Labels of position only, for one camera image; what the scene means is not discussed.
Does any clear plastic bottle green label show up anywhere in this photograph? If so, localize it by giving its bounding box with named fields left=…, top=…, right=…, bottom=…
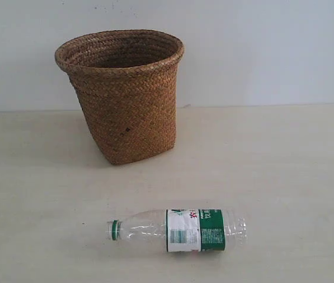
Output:
left=106, top=208, right=247, bottom=252

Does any brown woven wicker basket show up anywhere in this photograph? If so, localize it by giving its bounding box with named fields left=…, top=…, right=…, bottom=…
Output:
left=54, top=29, right=184, bottom=165

